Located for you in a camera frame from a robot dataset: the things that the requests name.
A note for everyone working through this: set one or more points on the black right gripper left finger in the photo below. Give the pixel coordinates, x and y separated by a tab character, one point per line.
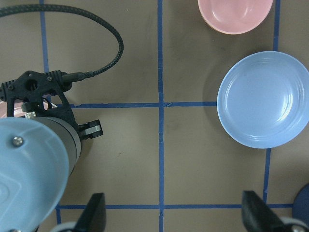
93	218

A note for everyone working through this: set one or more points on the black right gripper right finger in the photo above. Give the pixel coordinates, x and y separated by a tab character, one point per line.
258	217

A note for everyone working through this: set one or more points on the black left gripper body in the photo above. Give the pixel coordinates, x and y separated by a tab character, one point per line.
65	113

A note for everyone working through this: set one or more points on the pink plate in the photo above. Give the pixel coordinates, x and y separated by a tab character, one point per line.
18	112

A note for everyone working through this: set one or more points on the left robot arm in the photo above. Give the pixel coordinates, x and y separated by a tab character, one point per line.
37	156

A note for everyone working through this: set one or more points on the navy blue saucepan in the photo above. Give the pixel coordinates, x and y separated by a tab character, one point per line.
300	209

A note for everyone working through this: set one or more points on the blue plate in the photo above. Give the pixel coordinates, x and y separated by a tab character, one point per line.
263	100

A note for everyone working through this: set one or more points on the pink bowl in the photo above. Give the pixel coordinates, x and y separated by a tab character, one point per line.
234	16

